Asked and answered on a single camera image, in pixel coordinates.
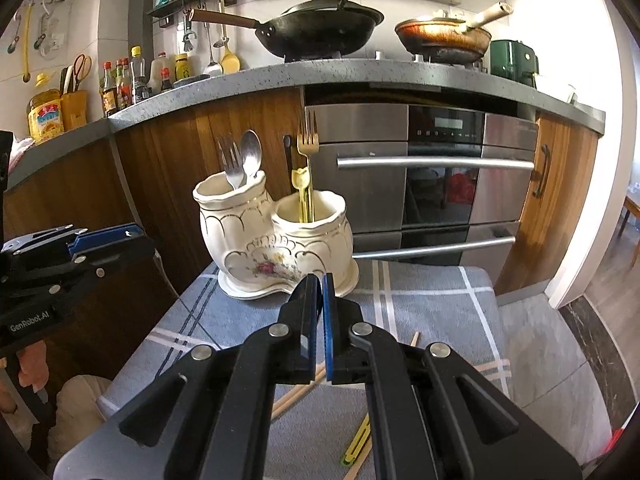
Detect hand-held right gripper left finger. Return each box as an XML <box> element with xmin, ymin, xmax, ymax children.
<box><xmin>119</xmin><ymin>274</ymin><xmax>323</xmax><ymax>480</ymax></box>

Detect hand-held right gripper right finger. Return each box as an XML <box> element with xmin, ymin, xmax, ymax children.
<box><xmin>322</xmin><ymin>272</ymin><xmax>583</xmax><ymax>480</ymax></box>

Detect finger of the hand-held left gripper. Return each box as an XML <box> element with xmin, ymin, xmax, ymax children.
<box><xmin>30</xmin><ymin>236</ymin><xmax>157</xmax><ymax>292</ymax></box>
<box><xmin>0</xmin><ymin>223</ymin><xmax>144</xmax><ymax>257</ymax></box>

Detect wooden chopstick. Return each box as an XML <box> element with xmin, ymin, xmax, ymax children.
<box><xmin>272</xmin><ymin>370</ymin><xmax>328</xmax><ymax>420</ymax></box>
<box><xmin>270</xmin><ymin>364</ymin><xmax>326</xmax><ymax>413</ymax></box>

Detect white floral ceramic utensil holder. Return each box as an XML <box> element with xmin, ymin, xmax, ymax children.
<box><xmin>192</xmin><ymin>170</ymin><xmax>353</xmax><ymax>296</ymax></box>

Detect yellow tulip handle utensil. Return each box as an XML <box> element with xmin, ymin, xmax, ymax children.
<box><xmin>341</xmin><ymin>414</ymin><xmax>372</xmax><ymax>465</ymax></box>
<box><xmin>291</xmin><ymin>166</ymin><xmax>311</xmax><ymax>223</ymax></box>

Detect silver fork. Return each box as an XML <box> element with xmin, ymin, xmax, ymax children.
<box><xmin>216</xmin><ymin>135</ymin><xmax>246</xmax><ymax>191</ymax></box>

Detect cream chopstick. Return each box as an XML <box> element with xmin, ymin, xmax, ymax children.
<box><xmin>350</xmin><ymin>331</ymin><xmax>420</xmax><ymax>480</ymax></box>

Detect large silver spoon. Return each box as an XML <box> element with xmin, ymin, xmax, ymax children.
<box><xmin>240</xmin><ymin>130</ymin><xmax>264</xmax><ymax>183</ymax></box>

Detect gold fork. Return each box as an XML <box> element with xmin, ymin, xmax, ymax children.
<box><xmin>296</xmin><ymin>110</ymin><xmax>319</xmax><ymax>223</ymax></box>

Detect person's left hand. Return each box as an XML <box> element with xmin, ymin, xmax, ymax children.
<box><xmin>0</xmin><ymin>342</ymin><xmax>51</xmax><ymax>413</ymax></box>

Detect white ceramic tray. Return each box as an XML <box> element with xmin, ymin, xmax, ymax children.
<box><xmin>217</xmin><ymin>260</ymin><xmax>361</xmax><ymax>302</ymax></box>

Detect blue plaid cloth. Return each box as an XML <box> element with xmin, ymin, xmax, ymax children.
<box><xmin>97</xmin><ymin>259</ymin><xmax>613</xmax><ymax>480</ymax></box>

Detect wooden base cabinet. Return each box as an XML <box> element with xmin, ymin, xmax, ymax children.
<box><xmin>0</xmin><ymin>87</ymin><xmax>306</xmax><ymax>386</ymax></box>

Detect white cloth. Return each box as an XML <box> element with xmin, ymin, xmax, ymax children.
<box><xmin>50</xmin><ymin>374</ymin><xmax>113</xmax><ymax>442</ymax></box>

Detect yellow knife block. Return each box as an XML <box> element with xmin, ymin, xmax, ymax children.
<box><xmin>60</xmin><ymin>90</ymin><xmax>90</xmax><ymax>131</ymax></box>

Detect yellow cooking oil bottle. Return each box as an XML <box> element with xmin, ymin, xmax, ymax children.
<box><xmin>27</xmin><ymin>72</ymin><xmax>65</xmax><ymax>145</ymax></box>

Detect row of condiment bottles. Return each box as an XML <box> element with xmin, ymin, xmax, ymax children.
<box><xmin>100</xmin><ymin>46</ymin><xmax>193</xmax><ymax>116</ymax></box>

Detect stainless steel oven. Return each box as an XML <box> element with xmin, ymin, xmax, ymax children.
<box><xmin>304</xmin><ymin>103</ymin><xmax>538</xmax><ymax>266</ymax></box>

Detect hanging steel ladle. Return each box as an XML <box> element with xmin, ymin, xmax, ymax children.
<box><xmin>202</xmin><ymin>22</ymin><xmax>223</xmax><ymax>77</ymax></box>

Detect yellow hanging tool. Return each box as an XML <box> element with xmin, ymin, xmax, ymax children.
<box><xmin>21</xmin><ymin>2</ymin><xmax>34</xmax><ymax>83</ymax></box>

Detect grey stone countertop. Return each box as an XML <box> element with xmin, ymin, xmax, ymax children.
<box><xmin>0</xmin><ymin>58</ymin><xmax>606</xmax><ymax>191</ymax></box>

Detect yellow spatula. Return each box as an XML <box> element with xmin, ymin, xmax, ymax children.
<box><xmin>220</xmin><ymin>40</ymin><xmax>241</xmax><ymax>75</ymax></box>

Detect hanging peeler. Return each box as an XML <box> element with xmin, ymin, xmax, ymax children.
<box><xmin>181</xmin><ymin>10</ymin><xmax>197</xmax><ymax>53</ymax></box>

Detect narrow wooden cabinet door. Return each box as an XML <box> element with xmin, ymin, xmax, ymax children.
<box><xmin>495</xmin><ymin>112</ymin><xmax>601</xmax><ymax>296</ymax></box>

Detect black wok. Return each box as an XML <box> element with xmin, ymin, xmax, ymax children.
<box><xmin>189</xmin><ymin>0</ymin><xmax>385</xmax><ymax>61</ymax></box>

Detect copper frying pan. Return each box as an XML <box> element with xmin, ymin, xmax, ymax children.
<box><xmin>395</xmin><ymin>1</ymin><xmax>513</xmax><ymax>64</ymax></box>

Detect steel drawer handle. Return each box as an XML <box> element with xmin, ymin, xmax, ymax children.
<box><xmin>352</xmin><ymin>234</ymin><xmax>518</xmax><ymax>261</ymax></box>

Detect red handled scissors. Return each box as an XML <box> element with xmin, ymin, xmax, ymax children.
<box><xmin>72</xmin><ymin>54</ymin><xmax>93</xmax><ymax>92</ymax></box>

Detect steel oven door handle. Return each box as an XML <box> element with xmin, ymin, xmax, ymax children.
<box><xmin>336</xmin><ymin>156</ymin><xmax>536</xmax><ymax>171</ymax></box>

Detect black wall shelf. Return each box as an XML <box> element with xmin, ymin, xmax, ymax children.
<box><xmin>147</xmin><ymin>0</ymin><xmax>240</xmax><ymax>28</ymax></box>

